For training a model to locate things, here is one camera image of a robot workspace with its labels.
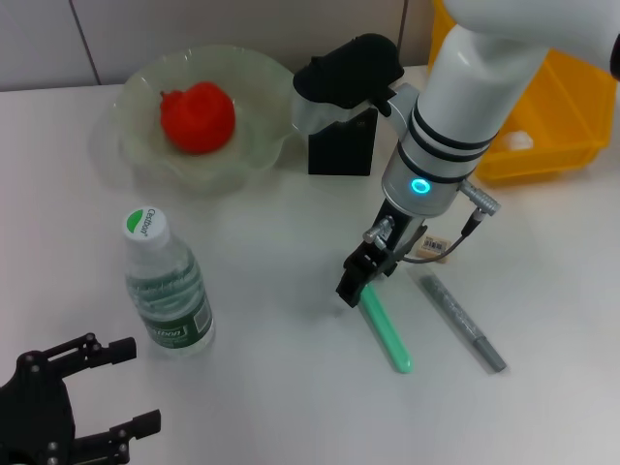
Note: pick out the black mesh pen holder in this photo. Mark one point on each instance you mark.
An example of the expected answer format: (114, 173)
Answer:
(341, 150)

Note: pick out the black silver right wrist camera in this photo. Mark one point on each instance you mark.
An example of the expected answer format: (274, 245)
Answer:
(349, 72)

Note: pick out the yellow plastic bin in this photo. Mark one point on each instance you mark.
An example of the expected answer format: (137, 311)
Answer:
(557, 160)

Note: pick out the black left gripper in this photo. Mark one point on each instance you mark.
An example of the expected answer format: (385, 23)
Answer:
(34, 416)

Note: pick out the clear green-label water bottle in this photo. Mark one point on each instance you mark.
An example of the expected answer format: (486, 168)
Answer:
(169, 300)

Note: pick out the white paper ball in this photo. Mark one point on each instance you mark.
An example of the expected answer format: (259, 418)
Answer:
(517, 141)

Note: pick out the mint green pen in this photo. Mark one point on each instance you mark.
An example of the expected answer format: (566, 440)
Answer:
(387, 334)

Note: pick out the red tomato toy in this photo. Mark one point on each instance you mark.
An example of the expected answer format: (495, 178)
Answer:
(198, 118)

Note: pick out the green glass fruit plate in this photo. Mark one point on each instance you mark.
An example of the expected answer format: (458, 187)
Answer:
(261, 145)

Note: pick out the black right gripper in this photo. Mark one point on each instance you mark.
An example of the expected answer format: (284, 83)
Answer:
(402, 232)

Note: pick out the grey marker pen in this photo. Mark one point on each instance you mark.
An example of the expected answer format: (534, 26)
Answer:
(460, 319)

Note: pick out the beige eraser with barcode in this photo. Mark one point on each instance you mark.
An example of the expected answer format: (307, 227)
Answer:
(433, 244)

